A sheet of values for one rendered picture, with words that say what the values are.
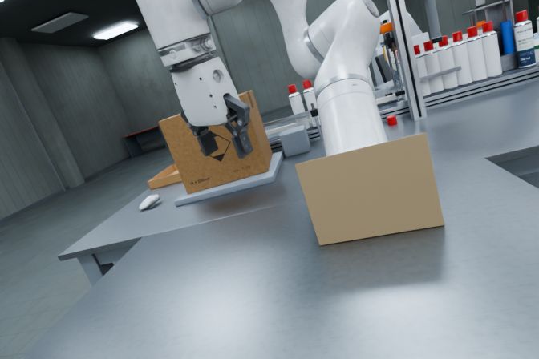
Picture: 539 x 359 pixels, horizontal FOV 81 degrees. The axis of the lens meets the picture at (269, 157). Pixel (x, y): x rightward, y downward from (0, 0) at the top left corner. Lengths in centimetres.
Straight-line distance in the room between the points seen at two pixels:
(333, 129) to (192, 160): 61
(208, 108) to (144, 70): 1218
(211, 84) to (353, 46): 35
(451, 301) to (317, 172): 25
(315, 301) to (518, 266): 26
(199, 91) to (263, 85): 1075
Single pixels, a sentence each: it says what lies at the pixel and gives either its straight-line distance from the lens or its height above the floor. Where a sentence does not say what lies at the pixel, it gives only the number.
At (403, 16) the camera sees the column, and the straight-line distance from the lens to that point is 126.
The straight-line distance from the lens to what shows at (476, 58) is 149.
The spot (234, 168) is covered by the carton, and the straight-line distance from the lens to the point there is 107.
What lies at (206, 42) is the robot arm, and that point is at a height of 122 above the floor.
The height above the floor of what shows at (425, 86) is 92.
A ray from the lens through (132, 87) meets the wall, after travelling 1298.
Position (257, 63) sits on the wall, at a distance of 1125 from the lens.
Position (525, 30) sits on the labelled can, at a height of 102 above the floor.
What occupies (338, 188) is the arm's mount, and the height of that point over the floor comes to 93.
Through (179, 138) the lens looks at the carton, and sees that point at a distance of 110.
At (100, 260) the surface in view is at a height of 76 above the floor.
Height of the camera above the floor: 114
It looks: 13 degrees down
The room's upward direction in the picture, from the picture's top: 18 degrees counter-clockwise
